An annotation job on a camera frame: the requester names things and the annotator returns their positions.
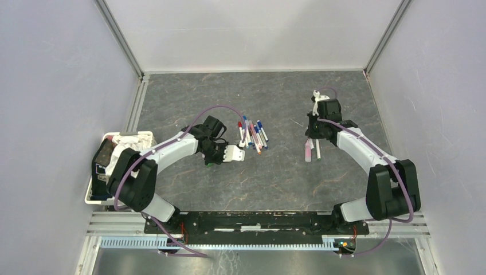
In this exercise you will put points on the black box in basket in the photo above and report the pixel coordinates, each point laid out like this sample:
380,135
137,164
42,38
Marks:
99,177

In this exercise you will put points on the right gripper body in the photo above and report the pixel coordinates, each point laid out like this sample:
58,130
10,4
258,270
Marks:
314,129

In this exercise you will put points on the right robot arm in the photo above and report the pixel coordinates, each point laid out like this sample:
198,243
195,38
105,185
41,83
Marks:
392,190

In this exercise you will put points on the blue marker right side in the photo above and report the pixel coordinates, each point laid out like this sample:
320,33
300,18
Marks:
262,130

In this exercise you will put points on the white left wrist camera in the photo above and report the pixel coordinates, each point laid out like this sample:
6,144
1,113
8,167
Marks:
233,153

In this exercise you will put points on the orange tipped marker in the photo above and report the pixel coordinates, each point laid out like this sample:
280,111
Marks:
257,142

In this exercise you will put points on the crumpled white cloth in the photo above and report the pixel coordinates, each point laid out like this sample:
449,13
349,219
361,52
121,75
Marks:
138,142

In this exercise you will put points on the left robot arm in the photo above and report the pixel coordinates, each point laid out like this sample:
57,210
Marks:
133,179

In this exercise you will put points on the dark blue capped marker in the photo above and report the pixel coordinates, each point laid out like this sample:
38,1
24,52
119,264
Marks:
260,137

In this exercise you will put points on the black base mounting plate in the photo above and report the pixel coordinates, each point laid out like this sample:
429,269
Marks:
261,228

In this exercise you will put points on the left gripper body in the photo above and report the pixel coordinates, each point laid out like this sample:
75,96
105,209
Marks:
215,153

